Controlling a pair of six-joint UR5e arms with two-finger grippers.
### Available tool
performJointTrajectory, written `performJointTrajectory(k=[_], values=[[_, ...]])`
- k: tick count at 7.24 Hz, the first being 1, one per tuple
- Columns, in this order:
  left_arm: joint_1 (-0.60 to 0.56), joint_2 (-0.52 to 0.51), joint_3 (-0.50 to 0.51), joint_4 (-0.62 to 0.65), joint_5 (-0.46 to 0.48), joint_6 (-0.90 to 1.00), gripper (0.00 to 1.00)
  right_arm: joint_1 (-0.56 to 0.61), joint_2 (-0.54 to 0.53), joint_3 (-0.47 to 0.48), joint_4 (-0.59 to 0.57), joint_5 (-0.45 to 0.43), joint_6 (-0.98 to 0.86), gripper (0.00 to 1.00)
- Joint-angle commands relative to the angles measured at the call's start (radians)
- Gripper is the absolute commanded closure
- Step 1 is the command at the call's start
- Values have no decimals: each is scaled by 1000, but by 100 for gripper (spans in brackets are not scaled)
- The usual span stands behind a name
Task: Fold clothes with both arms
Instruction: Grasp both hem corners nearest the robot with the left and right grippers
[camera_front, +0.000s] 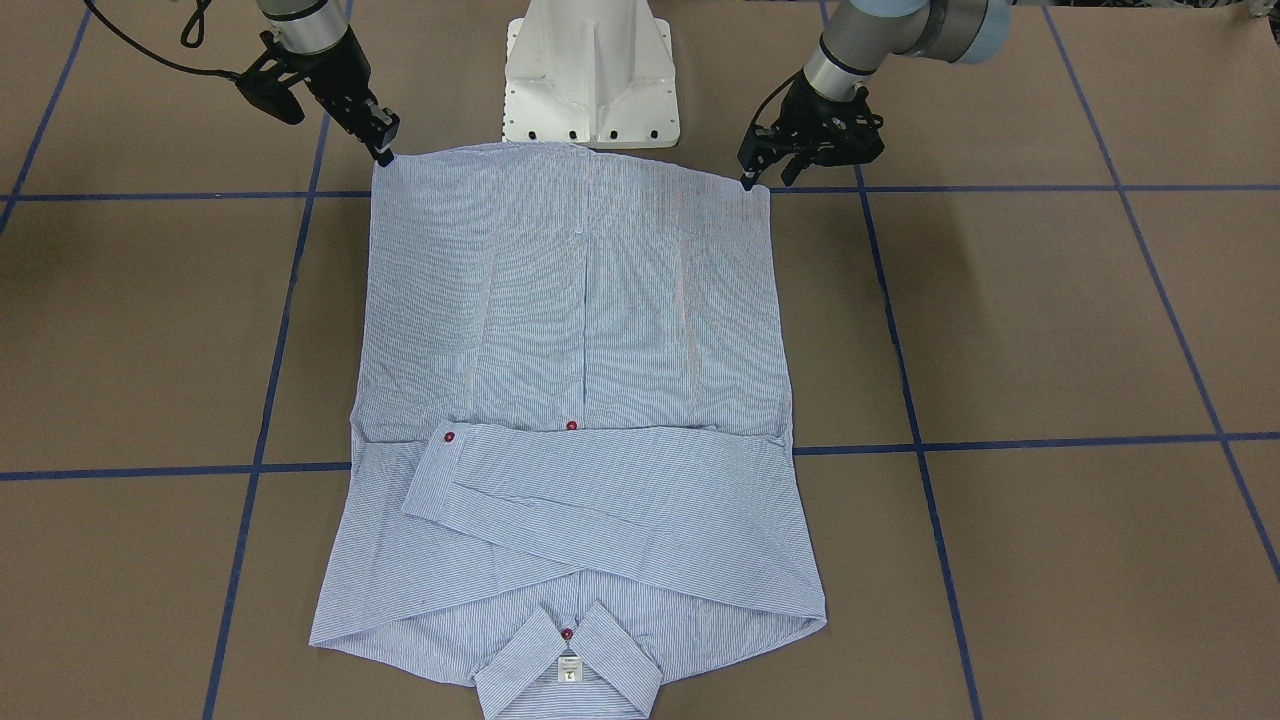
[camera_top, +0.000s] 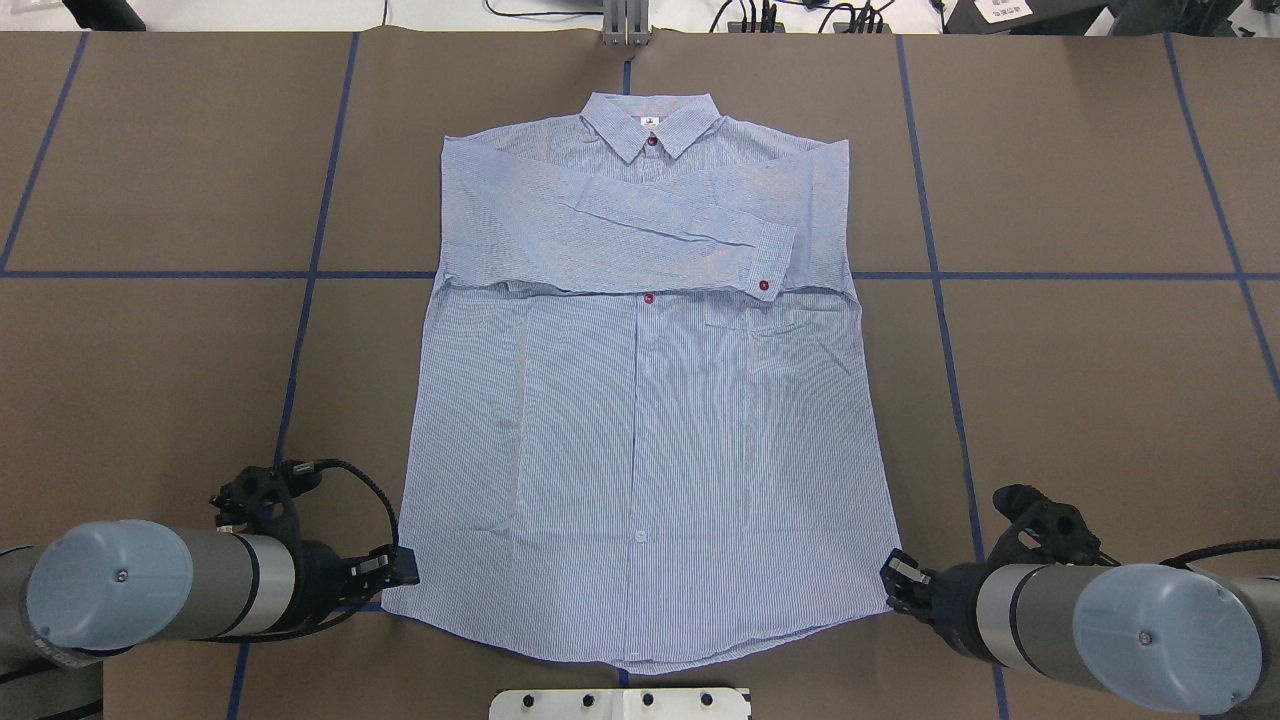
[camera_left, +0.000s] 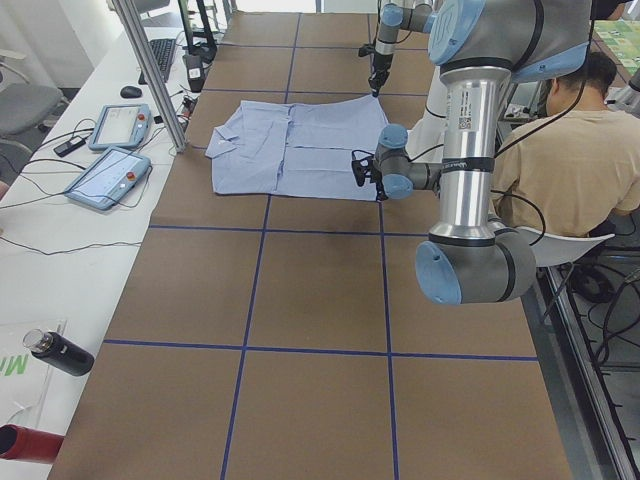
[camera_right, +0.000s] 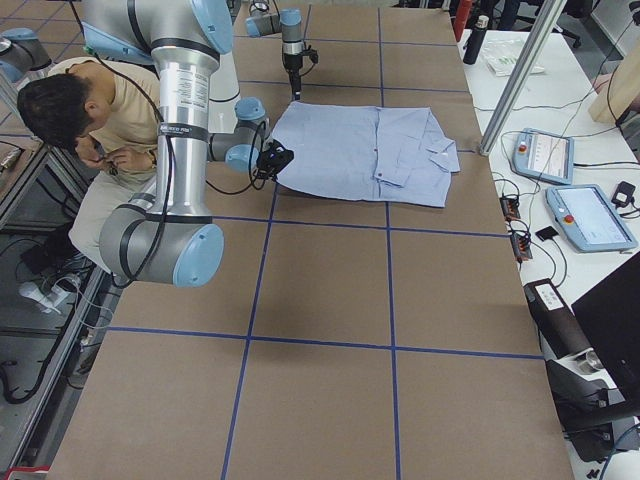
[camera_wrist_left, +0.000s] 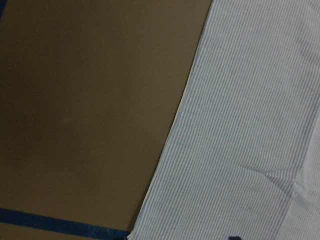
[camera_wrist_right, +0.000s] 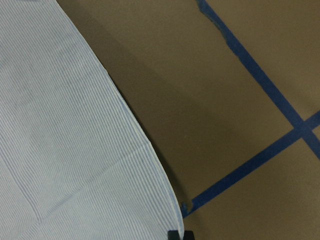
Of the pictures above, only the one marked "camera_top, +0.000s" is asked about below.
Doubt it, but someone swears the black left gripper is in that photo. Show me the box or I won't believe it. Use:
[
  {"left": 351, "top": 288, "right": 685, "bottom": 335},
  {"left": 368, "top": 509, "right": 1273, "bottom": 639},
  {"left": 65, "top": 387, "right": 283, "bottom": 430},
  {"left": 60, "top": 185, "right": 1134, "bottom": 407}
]
[{"left": 291, "top": 539, "right": 421, "bottom": 635}]

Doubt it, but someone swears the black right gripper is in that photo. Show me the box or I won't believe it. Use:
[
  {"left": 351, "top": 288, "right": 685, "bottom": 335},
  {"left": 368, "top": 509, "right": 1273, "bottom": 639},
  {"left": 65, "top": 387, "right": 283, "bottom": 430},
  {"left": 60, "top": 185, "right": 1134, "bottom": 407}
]
[{"left": 879, "top": 548, "right": 991, "bottom": 656}]

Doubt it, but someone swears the light blue striped shirt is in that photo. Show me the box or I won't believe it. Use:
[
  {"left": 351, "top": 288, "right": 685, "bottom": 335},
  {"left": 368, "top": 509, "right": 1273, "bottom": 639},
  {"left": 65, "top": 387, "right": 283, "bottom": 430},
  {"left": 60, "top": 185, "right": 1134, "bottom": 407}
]
[{"left": 381, "top": 94, "right": 900, "bottom": 674}]

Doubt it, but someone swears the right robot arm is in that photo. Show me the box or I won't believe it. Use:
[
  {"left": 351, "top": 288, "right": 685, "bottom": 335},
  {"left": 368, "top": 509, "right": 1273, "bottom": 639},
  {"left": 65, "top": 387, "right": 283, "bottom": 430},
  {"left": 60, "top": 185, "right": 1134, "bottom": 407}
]
[{"left": 879, "top": 550, "right": 1279, "bottom": 719}]

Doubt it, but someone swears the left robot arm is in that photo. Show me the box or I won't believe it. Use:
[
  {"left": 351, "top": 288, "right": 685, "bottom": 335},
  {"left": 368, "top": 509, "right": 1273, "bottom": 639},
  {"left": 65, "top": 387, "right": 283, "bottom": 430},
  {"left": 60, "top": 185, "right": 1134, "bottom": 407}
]
[{"left": 1, "top": 520, "right": 420, "bottom": 719}]

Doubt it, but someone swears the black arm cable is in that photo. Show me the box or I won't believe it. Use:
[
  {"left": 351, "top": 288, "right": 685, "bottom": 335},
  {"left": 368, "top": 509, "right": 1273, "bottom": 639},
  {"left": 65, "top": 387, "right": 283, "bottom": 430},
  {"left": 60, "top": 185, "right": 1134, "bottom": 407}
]
[{"left": 291, "top": 457, "right": 401, "bottom": 561}]

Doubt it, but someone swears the white central robot pedestal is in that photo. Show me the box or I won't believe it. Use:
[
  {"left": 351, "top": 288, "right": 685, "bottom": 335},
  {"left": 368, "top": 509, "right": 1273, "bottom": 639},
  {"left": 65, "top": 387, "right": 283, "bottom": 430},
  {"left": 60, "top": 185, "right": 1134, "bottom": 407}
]
[{"left": 488, "top": 687, "right": 754, "bottom": 719}]

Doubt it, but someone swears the aluminium frame post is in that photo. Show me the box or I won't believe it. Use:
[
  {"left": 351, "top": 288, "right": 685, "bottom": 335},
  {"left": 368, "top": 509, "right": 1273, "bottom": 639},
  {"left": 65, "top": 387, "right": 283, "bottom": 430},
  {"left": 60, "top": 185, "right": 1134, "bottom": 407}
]
[{"left": 602, "top": 0, "right": 652, "bottom": 47}]

